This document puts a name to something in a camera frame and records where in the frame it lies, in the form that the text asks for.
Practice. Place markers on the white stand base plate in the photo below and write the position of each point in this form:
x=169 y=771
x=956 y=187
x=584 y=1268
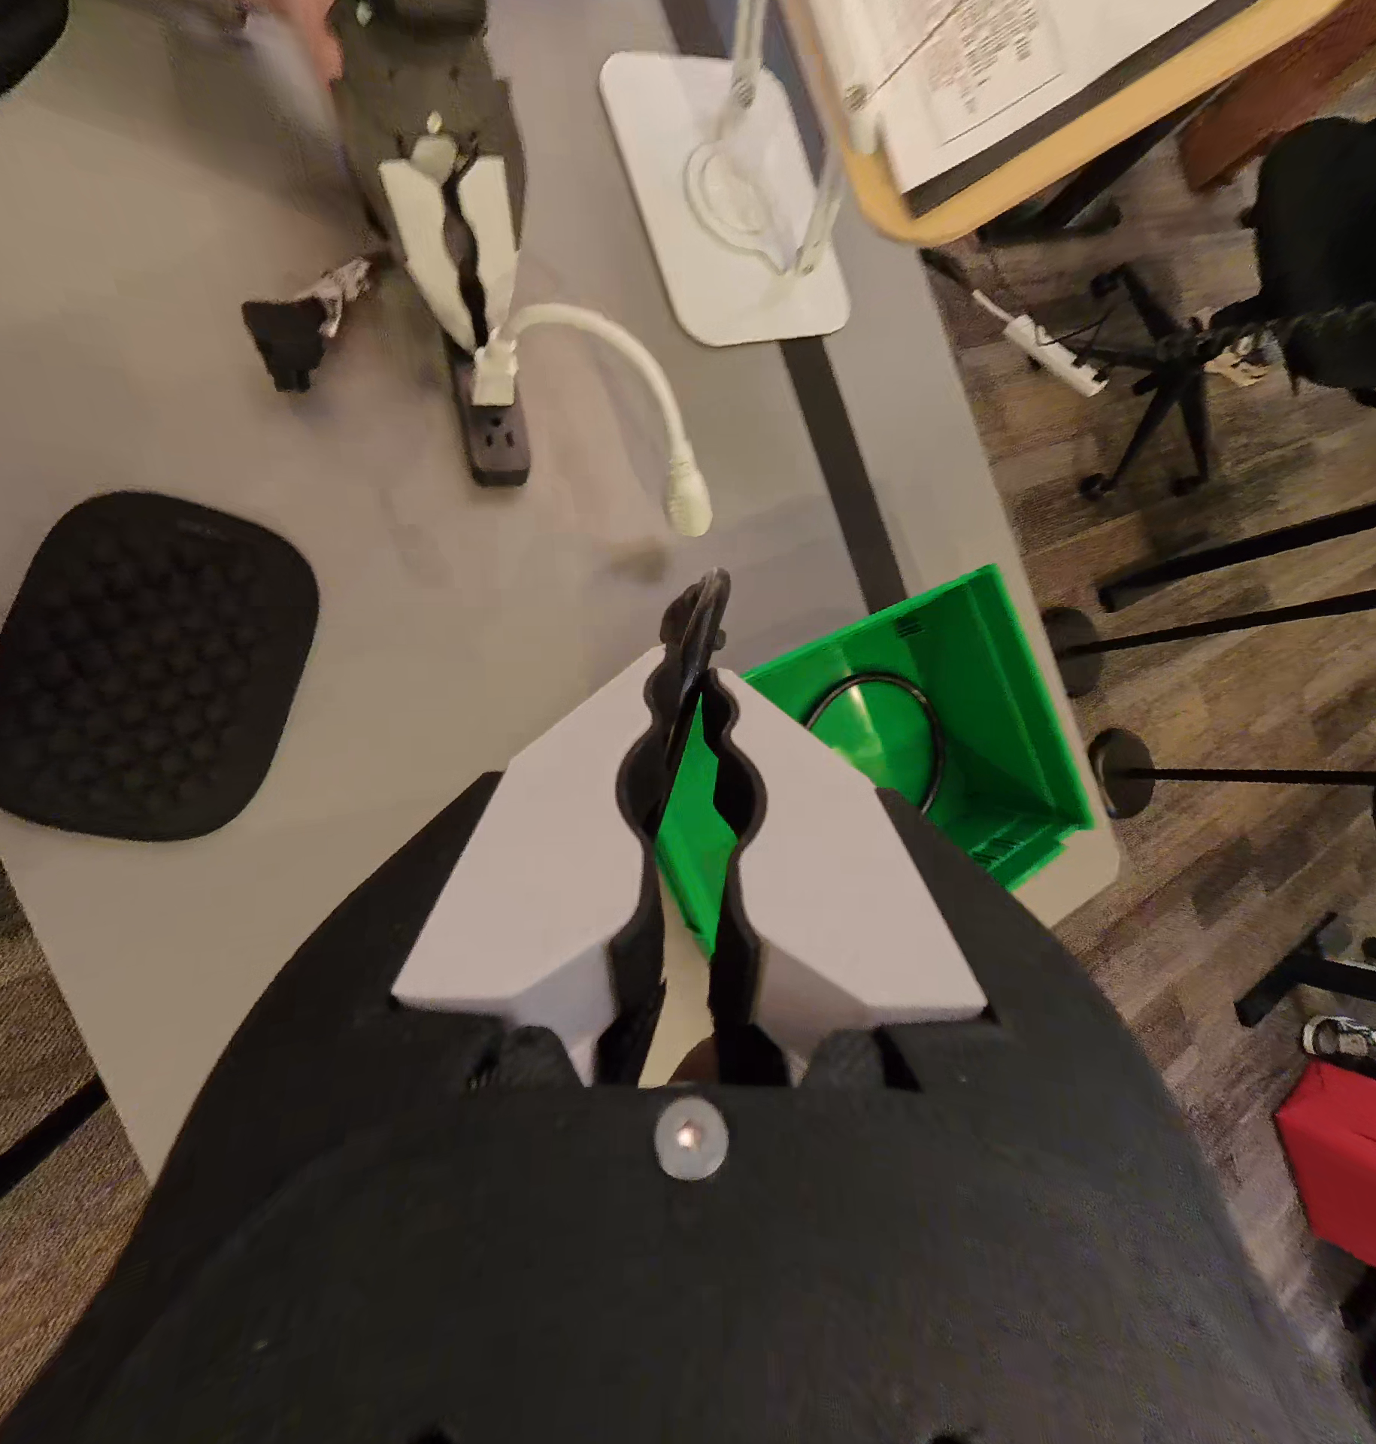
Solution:
x=660 y=170

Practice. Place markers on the black office chair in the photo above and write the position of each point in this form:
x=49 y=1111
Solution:
x=1329 y=246

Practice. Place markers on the black pole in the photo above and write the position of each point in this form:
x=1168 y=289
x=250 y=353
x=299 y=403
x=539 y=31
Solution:
x=1205 y=632
x=1259 y=771

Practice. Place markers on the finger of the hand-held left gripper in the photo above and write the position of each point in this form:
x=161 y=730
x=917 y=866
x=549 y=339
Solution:
x=496 y=223
x=416 y=223

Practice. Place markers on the black and white sneaker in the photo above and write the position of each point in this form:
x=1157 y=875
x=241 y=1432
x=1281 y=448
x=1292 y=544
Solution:
x=1345 y=1035

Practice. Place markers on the printed instruction sheet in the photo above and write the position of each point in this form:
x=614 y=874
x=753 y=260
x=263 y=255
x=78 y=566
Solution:
x=978 y=68

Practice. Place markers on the dark round pad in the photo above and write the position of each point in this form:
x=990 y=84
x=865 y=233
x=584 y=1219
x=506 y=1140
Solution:
x=10 y=43

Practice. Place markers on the wooden document board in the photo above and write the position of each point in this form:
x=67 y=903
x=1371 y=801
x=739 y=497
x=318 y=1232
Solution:
x=1090 y=170

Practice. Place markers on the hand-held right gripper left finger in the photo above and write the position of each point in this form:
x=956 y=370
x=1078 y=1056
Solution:
x=516 y=903

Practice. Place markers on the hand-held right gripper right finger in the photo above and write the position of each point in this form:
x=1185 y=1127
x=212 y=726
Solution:
x=857 y=916

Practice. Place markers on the black chair base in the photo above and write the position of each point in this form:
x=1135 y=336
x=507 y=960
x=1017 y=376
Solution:
x=1168 y=384

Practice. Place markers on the black power strip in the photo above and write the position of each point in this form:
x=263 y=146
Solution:
x=496 y=443

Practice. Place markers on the white power plug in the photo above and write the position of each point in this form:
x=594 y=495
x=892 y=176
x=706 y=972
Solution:
x=494 y=370

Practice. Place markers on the black backing board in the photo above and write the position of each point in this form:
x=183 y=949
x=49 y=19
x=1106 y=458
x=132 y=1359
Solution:
x=1090 y=128

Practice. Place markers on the green plastic bin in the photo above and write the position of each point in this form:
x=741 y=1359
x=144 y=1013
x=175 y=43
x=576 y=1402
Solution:
x=978 y=700

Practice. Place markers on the black flat strip plug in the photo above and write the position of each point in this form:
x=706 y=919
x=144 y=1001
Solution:
x=289 y=339

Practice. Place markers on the black mesh pad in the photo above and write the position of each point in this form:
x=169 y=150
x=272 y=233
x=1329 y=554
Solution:
x=135 y=665

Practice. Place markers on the white page holder ledge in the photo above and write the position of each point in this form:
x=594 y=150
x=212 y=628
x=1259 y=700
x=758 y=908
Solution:
x=857 y=119

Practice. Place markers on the white floor power strip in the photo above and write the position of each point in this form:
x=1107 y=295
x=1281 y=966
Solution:
x=1050 y=353

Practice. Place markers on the red plastic bin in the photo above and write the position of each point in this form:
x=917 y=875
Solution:
x=1356 y=1160

